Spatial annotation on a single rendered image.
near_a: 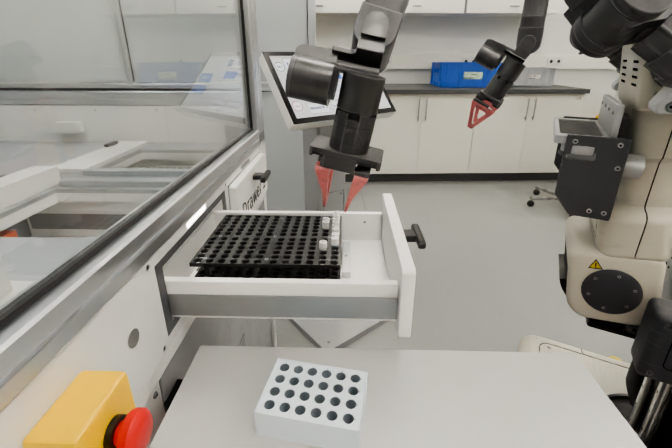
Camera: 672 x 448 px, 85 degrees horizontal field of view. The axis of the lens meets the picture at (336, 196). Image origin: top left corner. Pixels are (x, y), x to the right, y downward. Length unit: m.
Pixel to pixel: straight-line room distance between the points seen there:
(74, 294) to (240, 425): 0.26
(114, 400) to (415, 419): 0.34
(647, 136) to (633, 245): 0.21
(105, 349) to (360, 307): 0.30
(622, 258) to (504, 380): 0.43
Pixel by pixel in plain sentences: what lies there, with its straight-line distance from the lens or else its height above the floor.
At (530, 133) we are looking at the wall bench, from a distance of 4.01.
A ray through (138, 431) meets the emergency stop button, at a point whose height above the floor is 0.89.
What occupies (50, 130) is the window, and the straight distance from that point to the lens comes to 0.42.
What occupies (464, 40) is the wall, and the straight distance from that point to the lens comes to 4.37.
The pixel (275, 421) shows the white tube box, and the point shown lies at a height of 0.79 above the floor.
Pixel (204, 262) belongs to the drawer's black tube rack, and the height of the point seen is 0.90.
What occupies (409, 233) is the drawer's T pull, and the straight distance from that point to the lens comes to 0.62.
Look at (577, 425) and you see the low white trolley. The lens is 0.61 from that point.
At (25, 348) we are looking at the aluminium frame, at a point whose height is 0.98.
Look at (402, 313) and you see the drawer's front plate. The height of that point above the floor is 0.86.
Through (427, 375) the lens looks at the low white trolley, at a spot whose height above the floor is 0.76.
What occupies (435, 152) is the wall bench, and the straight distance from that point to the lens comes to 3.70.
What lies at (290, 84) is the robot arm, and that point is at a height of 1.15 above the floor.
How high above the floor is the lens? 1.19
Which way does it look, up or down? 21 degrees down
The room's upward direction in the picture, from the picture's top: straight up
